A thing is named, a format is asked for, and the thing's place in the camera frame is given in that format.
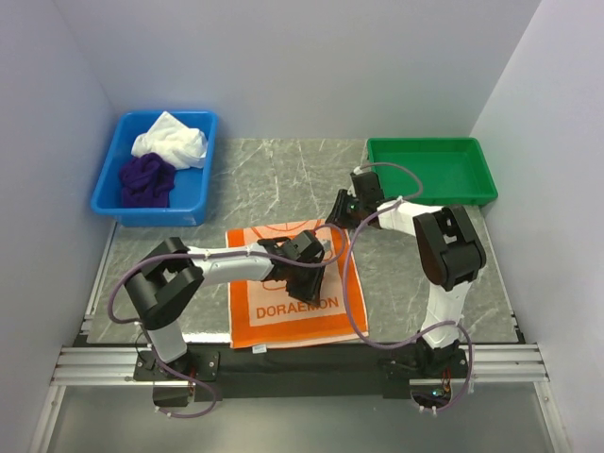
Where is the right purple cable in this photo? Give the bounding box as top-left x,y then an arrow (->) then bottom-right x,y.
342,161 -> 474,416

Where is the green plastic tray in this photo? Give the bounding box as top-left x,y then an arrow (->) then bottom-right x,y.
367,138 -> 498,207

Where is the purple towel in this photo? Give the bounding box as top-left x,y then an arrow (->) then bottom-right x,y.
118,153 -> 176,209

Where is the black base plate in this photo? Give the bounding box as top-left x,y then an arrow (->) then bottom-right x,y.
132,343 -> 471,408

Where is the aluminium mounting rail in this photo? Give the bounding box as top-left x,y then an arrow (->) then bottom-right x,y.
51,344 -> 549,386

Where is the blue plastic bin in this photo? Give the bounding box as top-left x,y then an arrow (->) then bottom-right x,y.
91,110 -> 219,227

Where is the white towel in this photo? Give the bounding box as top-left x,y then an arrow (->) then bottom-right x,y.
131,111 -> 208,170

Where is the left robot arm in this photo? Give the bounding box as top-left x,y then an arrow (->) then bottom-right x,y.
125,230 -> 328,379

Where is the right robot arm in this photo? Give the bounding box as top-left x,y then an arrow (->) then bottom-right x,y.
327,166 -> 487,377

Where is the orange Doraemon towel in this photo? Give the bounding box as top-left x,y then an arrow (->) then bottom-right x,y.
225,220 -> 370,353

